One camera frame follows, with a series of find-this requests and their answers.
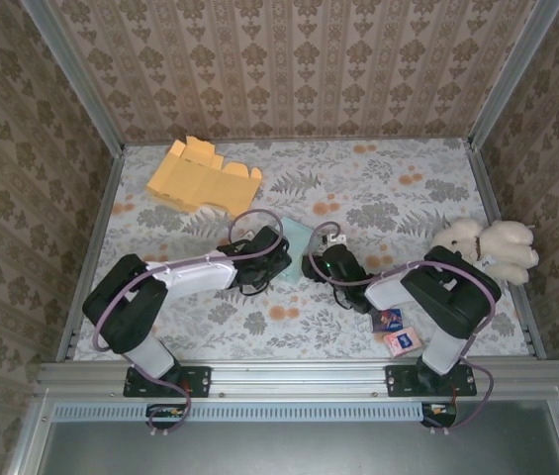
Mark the black cable connector box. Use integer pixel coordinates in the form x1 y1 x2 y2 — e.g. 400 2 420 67
145 403 187 430
420 401 458 429

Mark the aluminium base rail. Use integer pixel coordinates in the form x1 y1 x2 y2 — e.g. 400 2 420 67
36 359 559 397

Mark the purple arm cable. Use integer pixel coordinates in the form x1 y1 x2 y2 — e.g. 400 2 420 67
91 208 290 437
308 222 503 437

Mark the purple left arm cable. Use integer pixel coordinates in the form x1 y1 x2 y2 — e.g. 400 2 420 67
91 208 290 437

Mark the aluminium table side rail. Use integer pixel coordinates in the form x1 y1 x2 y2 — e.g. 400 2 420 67
466 142 547 360
55 147 127 362

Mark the grey slotted cable duct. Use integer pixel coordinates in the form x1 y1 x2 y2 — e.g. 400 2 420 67
52 401 451 423

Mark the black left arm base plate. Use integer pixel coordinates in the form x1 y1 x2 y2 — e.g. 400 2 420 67
124 364 212 399

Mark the pink small packet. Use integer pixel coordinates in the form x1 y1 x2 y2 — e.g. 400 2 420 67
382 327 421 358

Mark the aluminium frame post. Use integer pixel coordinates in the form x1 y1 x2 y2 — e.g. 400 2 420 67
466 0 559 149
20 0 127 158

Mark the grey metal sheet panel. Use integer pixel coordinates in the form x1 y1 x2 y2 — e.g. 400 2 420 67
44 420 559 475

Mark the floral patterned table cover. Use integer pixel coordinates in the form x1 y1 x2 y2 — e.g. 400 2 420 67
73 138 532 362

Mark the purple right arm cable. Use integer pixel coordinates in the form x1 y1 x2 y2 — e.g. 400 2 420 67
308 222 503 437

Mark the teal paper box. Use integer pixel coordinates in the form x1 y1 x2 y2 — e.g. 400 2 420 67
274 216 314 287

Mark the white plush teddy dog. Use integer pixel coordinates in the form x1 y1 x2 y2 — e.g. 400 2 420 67
430 217 540 286

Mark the dark blue small packet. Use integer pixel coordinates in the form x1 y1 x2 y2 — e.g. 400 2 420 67
368 307 405 333

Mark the orange paper box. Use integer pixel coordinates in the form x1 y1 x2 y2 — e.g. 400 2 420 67
145 136 264 223

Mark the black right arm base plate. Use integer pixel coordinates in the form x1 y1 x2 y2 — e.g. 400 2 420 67
385 364 478 399

